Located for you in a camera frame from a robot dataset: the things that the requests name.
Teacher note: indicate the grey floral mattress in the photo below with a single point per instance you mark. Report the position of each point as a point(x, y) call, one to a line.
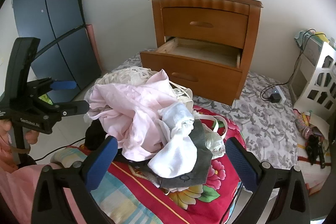
point(262, 129)

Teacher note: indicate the pastel checked cloth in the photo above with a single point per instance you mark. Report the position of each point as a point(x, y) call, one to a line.
point(118, 200)

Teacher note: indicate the beige cabinet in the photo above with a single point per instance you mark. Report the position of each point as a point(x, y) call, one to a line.
point(299, 77)

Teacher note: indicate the dark grey-green garment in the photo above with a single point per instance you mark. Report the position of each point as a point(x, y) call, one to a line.
point(199, 161)

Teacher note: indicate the white power strip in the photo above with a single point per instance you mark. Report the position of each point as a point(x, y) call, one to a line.
point(281, 92)

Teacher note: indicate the colourful snack packet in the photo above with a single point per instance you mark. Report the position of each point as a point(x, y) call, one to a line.
point(302, 124)

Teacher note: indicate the pale teal cloth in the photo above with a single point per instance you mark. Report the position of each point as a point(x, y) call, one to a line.
point(299, 36)

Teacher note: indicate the white lace garment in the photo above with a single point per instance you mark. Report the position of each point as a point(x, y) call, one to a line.
point(123, 75)

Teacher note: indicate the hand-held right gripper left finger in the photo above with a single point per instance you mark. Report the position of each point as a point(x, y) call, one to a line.
point(101, 163)

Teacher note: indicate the pink rolled mat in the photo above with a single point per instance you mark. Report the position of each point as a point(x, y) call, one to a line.
point(93, 45)

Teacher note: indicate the black plastic object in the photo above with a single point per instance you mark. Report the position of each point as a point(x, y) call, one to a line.
point(315, 150)

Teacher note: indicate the white cutout rack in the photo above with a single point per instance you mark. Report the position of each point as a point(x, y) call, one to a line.
point(302, 98)

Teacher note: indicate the black garment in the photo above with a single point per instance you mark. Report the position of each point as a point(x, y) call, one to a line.
point(95, 137)

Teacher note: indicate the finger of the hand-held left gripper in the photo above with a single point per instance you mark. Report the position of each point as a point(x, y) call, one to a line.
point(76, 107)
point(64, 85)

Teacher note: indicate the person's left hand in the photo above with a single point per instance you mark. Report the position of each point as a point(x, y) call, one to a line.
point(32, 138)

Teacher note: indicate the wooden nightstand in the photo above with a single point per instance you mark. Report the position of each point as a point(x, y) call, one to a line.
point(155, 19)

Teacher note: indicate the pale green lace garment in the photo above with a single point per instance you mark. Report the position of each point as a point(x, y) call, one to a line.
point(214, 142)

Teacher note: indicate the pale pink garment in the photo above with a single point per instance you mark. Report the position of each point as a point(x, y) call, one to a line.
point(126, 103)

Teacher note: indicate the black charger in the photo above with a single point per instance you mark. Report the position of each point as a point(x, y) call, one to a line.
point(275, 98)

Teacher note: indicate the white knitted mat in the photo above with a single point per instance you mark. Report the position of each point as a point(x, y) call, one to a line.
point(315, 176)

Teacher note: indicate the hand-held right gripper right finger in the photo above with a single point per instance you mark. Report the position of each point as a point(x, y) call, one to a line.
point(241, 163)

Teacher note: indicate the white sock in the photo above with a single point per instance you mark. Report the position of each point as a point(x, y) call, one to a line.
point(173, 158)

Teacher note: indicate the red printed blanket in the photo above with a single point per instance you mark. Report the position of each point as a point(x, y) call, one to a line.
point(210, 203)

